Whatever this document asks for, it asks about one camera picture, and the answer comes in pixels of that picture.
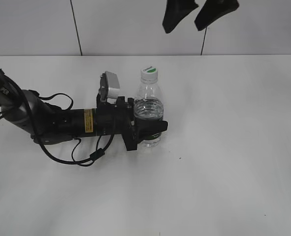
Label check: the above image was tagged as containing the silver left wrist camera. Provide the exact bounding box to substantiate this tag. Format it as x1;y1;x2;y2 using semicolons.
98;71;120;101

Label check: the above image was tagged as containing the white green bottle cap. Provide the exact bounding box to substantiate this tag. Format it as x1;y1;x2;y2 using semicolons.
140;66;159;84

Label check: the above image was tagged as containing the clear plastic water bottle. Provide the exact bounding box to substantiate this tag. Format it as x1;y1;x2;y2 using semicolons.
133;78;165;148

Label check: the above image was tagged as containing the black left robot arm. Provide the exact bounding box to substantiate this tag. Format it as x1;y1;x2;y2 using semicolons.
0;69;168;151

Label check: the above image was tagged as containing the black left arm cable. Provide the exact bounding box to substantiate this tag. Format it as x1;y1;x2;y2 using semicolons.
0;73;116;167

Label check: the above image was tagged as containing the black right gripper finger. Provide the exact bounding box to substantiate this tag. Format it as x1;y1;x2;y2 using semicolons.
162;0;199;34
194;0;239;31

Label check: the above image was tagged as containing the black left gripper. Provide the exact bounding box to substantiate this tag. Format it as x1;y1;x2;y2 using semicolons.
96;96;168;151

